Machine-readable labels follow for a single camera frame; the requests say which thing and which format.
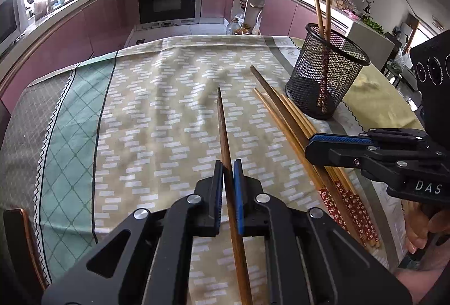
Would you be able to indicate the mauve kitchen cabinets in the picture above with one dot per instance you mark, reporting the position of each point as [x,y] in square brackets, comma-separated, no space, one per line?
[70,34]

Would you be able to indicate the white microwave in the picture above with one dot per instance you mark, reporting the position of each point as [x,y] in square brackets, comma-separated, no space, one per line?
[10,20]

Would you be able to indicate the yellow-green table cover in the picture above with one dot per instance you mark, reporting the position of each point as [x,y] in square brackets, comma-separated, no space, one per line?
[379,97]

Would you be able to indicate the white cabinet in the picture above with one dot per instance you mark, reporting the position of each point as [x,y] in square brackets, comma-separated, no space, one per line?
[365,37]

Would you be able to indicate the wooden chair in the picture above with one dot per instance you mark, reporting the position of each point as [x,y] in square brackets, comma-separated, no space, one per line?
[21,241]

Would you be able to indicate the black mesh holder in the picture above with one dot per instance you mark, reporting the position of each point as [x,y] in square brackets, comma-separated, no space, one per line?
[316,80]

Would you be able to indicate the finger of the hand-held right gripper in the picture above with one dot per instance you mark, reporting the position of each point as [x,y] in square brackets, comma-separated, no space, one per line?
[337,156]
[337,140]

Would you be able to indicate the patterned beige tablecloth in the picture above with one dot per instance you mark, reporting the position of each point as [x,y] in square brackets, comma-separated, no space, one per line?
[158,115]

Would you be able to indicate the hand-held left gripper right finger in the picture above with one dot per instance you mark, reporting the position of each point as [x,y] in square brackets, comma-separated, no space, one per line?
[238,196]

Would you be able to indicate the green vegetables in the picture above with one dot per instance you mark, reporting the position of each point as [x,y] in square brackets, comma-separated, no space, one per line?
[372,23]

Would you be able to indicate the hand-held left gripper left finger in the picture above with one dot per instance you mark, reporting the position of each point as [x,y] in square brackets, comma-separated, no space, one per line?
[218,192]

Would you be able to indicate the person's right hand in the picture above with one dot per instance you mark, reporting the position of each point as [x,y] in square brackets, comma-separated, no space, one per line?
[415,231]

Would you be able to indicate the plastic oil bottle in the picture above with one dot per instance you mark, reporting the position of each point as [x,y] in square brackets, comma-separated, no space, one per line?
[233,27]

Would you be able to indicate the dark brown chopstick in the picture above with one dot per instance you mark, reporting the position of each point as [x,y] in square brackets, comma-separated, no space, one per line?
[225,143]
[277,104]

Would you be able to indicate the person's right forearm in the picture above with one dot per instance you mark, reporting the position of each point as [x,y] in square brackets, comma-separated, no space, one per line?
[422,280]

